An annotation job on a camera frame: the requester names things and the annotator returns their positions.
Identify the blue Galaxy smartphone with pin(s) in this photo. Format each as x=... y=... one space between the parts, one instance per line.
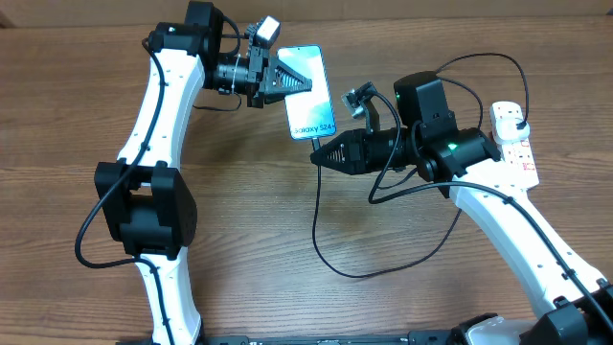
x=310 y=114

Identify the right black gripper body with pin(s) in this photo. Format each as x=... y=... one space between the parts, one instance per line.
x=378 y=150

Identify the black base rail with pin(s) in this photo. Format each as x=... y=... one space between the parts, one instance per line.
x=330 y=339

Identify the white charger plug adapter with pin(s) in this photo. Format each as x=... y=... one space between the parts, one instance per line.
x=507 y=131

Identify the cardboard backdrop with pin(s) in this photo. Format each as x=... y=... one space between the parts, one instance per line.
x=86 y=13

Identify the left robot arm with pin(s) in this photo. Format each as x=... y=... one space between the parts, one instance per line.
x=146 y=202

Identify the white power strip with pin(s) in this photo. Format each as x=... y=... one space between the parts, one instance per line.
x=518 y=154

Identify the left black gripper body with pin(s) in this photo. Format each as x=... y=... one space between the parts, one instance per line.
x=255 y=68

